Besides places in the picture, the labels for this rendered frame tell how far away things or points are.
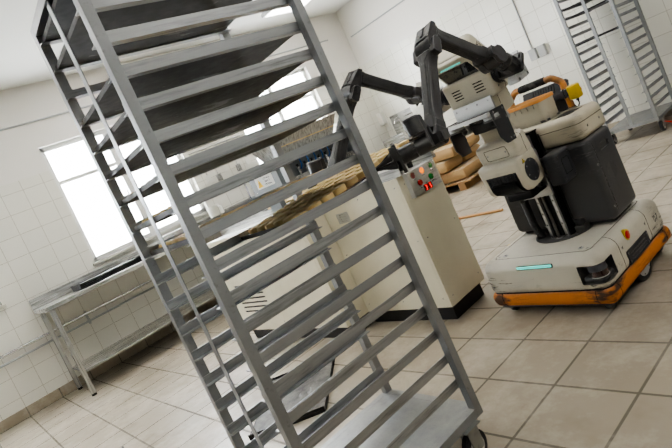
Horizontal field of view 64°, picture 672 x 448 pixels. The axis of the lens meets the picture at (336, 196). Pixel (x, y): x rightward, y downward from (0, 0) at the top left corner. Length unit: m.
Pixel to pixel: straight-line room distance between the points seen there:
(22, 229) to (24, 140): 0.91
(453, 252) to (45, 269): 4.26
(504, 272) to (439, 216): 0.50
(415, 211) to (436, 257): 0.27
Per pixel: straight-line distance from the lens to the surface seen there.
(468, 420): 1.93
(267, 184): 3.33
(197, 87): 1.52
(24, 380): 6.08
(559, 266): 2.56
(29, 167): 6.24
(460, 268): 3.06
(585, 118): 2.69
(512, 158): 2.52
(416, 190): 2.86
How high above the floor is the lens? 1.11
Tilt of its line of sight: 5 degrees down
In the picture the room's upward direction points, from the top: 24 degrees counter-clockwise
